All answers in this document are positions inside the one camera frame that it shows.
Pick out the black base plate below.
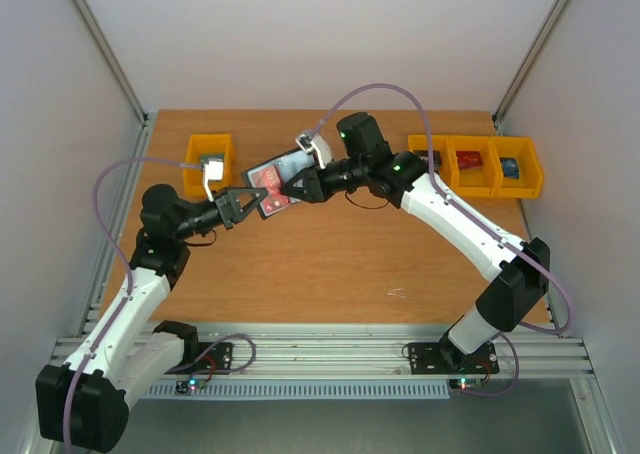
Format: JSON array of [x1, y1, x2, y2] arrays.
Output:
[[168, 342, 234, 375], [401, 342, 500, 376]]

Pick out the grey slotted cable duct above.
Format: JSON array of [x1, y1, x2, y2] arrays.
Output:
[[142, 379, 450, 402]]

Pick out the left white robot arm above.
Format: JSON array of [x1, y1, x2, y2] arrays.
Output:
[[35, 184, 268, 453]]

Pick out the yellow bin with red card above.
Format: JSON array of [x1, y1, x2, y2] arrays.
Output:
[[450, 135, 501, 198]]

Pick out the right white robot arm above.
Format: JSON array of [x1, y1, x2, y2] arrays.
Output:
[[281, 112, 550, 371]]

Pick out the black card in bin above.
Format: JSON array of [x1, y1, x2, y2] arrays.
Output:
[[414, 150, 442, 172]]

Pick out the blue card in bin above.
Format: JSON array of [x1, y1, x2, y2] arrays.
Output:
[[500, 157, 520, 180]]

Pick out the black leather card holder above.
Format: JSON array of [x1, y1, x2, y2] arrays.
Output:
[[241, 149, 315, 220]]

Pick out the aluminium rail frame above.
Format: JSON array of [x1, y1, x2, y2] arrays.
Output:
[[196, 323, 595, 380]]

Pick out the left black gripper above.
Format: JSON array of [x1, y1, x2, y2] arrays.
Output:
[[174, 185, 268, 241]]

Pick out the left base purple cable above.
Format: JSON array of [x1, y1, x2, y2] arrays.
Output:
[[191, 333, 258, 377]]

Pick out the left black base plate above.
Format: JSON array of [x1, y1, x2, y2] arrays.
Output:
[[168, 342, 234, 375]]

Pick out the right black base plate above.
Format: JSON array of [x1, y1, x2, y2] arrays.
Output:
[[401, 342, 500, 376]]

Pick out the green card in bin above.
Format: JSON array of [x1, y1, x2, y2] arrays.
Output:
[[200, 153, 225, 165]]

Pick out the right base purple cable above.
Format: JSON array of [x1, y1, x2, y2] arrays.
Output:
[[457, 333, 520, 399]]

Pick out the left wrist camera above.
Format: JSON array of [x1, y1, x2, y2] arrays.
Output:
[[201, 163, 224, 202]]

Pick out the yellow bin with black card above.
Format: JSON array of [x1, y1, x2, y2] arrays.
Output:
[[406, 133, 453, 175]]

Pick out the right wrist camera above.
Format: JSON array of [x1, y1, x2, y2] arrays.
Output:
[[296, 131, 333, 169]]

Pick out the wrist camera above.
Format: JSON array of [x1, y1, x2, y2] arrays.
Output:
[[296, 131, 333, 169], [201, 163, 224, 202]]

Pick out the left yellow bin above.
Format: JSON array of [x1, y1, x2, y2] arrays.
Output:
[[182, 133, 235, 200]]

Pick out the yellow bin with blue card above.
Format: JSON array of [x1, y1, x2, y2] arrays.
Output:
[[492, 136, 544, 199]]

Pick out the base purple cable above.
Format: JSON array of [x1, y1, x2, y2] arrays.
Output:
[[191, 333, 258, 377], [457, 333, 520, 399]]

